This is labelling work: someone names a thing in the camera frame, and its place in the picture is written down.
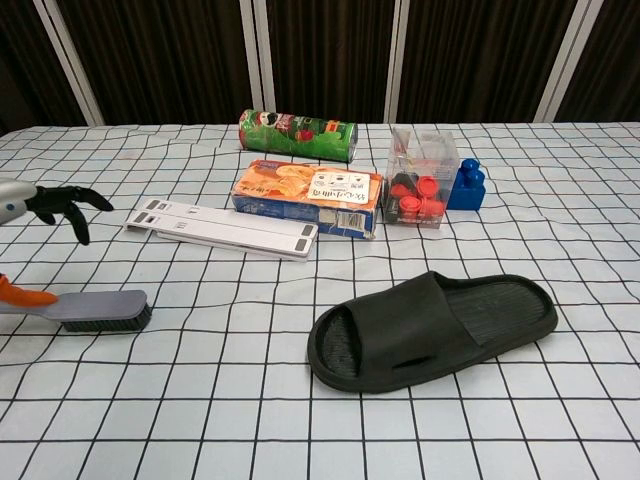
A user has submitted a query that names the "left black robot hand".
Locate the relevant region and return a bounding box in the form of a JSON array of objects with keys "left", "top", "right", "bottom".
[{"left": 0, "top": 177, "right": 115, "bottom": 307}]

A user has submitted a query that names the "grey scrub brush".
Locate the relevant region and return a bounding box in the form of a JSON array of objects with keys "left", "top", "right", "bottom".
[{"left": 0, "top": 289, "right": 151, "bottom": 334}]

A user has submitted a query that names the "black rubber slipper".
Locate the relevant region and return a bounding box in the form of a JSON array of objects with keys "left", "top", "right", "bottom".
[{"left": 305, "top": 271, "right": 559, "bottom": 396}]

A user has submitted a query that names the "white folding stand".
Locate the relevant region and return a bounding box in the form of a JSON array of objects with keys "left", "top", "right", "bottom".
[{"left": 123, "top": 198, "right": 320, "bottom": 263}]

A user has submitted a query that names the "white checkered tablecloth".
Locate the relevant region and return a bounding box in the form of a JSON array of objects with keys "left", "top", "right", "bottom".
[{"left": 0, "top": 121, "right": 640, "bottom": 480}]

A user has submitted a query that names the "orange biscuit box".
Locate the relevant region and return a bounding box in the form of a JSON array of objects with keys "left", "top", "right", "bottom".
[{"left": 230, "top": 158, "right": 385, "bottom": 242}]

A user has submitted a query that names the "green chips can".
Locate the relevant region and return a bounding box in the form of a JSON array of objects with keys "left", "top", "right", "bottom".
[{"left": 237, "top": 108, "right": 360, "bottom": 165}]

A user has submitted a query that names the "clear plastic box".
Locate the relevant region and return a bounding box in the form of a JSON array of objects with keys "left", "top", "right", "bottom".
[{"left": 382, "top": 125, "right": 461, "bottom": 230}]

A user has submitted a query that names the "blue toy block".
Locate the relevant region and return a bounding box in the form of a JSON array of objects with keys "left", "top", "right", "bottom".
[{"left": 446, "top": 158, "right": 487, "bottom": 211}]

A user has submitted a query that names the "white partition frame post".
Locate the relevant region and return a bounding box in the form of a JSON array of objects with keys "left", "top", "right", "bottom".
[
  {"left": 533, "top": 0, "right": 592, "bottom": 124},
  {"left": 33, "top": 0, "right": 105, "bottom": 126},
  {"left": 383, "top": 0, "right": 417, "bottom": 124},
  {"left": 238, "top": 0, "right": 277, "bottom": 126}
]

